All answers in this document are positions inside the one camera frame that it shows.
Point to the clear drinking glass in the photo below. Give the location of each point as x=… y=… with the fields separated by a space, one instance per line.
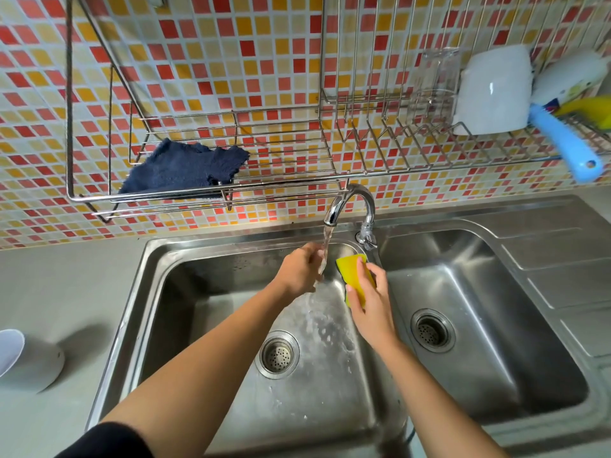
x=435 y=81

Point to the white bowl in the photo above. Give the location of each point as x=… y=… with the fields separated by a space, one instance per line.
x=36 y=364

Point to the person's left fingers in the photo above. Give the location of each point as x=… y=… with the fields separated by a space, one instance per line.
x=316 y=262

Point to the round metal drain strainer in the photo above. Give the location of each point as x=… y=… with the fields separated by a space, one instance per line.
x=277 y=355
x=433 y=331

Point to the stainless steel double sink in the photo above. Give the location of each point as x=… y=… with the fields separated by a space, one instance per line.
x=477 y=290

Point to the person's right hand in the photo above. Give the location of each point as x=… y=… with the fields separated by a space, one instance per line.
x=377 y=314

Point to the person's left forearm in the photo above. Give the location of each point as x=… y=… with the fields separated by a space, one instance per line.
x=205 y=362

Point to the person's left hand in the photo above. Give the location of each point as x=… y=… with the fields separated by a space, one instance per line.
x=296 y=271

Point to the yellow sponge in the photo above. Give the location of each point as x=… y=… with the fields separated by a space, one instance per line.
x=351 y=271

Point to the person's right forearm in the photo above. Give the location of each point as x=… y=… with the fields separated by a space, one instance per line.
x=429 y=400

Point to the white cup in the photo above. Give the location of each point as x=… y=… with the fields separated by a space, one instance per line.
x=494 y=90

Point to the black sleeve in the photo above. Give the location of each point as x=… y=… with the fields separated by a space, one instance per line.
x=105 y=443

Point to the person's right thumb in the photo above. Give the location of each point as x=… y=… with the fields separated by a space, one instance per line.
x=354 y=296

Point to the stream of running water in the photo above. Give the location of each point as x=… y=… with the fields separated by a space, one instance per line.
x=326 y=243

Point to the dark blue cloth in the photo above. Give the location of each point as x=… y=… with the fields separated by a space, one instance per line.
x=181 y=169

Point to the chrome faucet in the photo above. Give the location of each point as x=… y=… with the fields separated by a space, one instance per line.
x=365 y=205

